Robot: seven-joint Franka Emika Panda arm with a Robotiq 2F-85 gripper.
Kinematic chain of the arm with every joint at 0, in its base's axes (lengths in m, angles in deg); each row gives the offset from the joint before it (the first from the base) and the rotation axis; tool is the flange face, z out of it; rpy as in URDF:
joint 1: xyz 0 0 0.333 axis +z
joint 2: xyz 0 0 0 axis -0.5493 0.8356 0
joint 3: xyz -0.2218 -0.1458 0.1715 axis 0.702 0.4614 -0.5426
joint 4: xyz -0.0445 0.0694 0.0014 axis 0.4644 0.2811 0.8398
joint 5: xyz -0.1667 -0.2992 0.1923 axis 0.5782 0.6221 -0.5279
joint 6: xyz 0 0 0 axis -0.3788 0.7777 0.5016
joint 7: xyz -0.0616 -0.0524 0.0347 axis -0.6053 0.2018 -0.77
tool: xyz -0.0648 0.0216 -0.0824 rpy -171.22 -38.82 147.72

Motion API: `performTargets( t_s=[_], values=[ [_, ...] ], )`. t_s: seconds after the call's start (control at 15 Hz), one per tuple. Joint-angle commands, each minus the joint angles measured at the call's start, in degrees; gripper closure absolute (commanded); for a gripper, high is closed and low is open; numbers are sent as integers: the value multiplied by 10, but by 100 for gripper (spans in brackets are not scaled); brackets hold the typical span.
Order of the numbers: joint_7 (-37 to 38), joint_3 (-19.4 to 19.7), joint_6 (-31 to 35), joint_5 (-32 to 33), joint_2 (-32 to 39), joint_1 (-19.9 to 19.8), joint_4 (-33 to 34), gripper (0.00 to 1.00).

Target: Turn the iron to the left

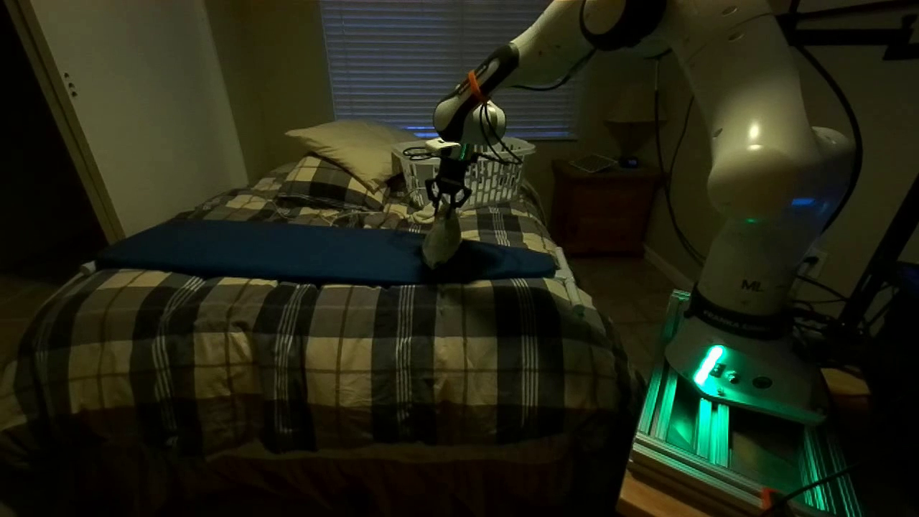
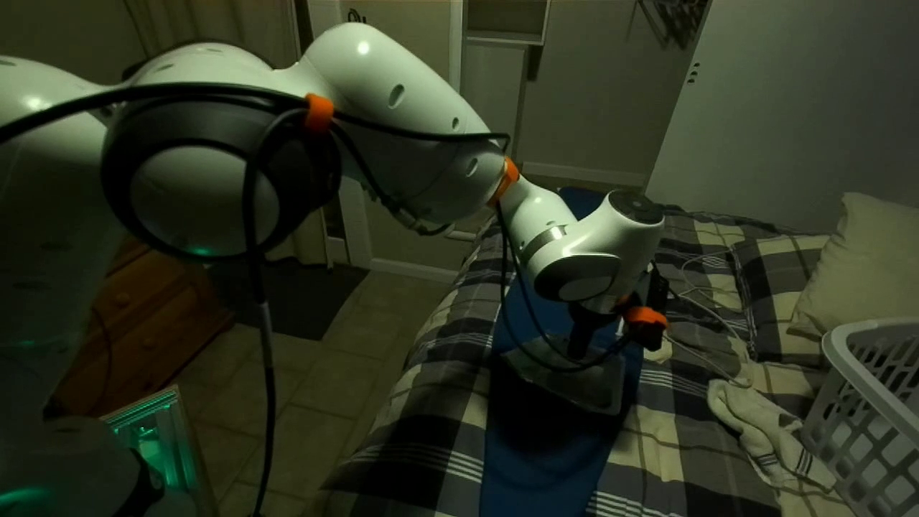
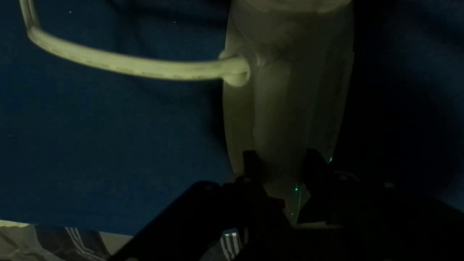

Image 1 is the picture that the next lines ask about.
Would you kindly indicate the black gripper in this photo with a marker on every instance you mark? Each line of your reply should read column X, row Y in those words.
column 451, row 166

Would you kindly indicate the white clothes iron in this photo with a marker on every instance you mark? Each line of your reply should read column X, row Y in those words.
column 442, row 242

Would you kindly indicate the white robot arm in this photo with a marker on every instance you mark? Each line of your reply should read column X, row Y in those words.
column 755, row 144

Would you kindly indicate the white patterned cup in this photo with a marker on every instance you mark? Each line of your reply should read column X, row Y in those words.
column 418, row 173

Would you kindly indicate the beige pillow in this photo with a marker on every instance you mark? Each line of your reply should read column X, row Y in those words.
column 354, row 147

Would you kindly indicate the window blinds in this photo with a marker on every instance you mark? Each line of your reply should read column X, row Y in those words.
column 432, row 58

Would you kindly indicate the wooden nightstand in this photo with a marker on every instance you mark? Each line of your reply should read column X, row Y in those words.
column 604, row 204

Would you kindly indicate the blue ironing board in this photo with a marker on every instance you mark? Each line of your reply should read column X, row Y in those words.
column 287, row 250

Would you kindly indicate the small table lamp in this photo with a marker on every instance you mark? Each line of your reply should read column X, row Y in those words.
column 632, row 141

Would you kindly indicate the plaid bed comforter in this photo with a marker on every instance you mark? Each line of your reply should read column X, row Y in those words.
column 316, row 345

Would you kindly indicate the white door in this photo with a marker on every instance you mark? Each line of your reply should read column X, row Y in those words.
column 132, row 104

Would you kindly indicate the black tripod stand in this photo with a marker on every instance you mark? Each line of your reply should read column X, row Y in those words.
column 884, row 259

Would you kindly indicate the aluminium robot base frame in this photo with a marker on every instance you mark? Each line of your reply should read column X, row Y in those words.
column 728, row 450

